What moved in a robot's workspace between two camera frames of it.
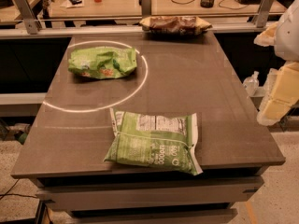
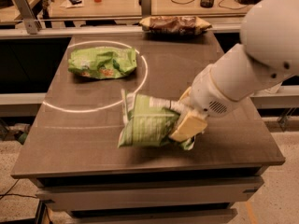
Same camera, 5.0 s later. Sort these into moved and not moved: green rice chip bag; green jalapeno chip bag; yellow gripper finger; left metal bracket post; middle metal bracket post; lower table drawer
Moved: green jalapeno chip bag; yellow gripper finger
Not moved: green rice chip bag; lower table drawer; left metal bracket post; middle metal bracket post
